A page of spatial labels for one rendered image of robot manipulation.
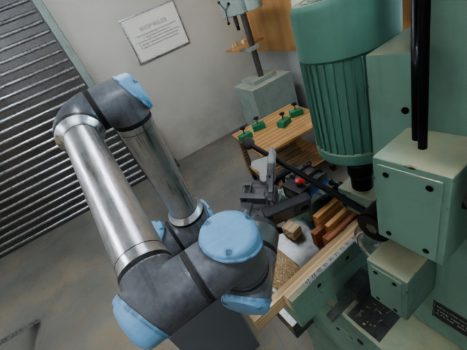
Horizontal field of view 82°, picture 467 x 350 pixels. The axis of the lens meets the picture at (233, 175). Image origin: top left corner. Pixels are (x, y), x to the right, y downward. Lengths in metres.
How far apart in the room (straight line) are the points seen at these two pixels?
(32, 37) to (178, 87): 1.46
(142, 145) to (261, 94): 2.13
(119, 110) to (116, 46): 2.66
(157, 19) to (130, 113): 2.73
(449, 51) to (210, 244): 0.36
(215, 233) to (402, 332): 0.53
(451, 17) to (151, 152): 0.75
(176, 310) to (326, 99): 0.43
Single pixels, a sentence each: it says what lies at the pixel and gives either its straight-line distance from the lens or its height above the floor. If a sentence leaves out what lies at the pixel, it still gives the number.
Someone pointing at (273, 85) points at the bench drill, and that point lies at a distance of 2.93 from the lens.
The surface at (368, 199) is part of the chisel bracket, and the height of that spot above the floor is 1.03.
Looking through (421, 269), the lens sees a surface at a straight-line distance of 0.55.
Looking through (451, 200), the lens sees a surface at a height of 1.27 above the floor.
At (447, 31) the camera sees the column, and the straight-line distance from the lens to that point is 0.38.
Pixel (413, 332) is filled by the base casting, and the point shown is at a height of 0.80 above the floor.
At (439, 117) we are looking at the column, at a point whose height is 1.32.
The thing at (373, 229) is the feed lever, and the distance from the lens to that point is 0.54.
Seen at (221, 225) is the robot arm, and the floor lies 1.26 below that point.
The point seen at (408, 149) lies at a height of 1.30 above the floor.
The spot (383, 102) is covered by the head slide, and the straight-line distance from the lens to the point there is 0.50.
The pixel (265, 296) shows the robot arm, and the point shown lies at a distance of 0.52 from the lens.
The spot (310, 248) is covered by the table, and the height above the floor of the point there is 0.90.
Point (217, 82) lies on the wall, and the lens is 3.70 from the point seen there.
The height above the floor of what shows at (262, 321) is 0.92.
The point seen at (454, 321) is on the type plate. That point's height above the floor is 0.89.
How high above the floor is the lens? 1.52
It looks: 32 degrees down
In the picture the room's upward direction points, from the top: 23 degrees counter-clockwise
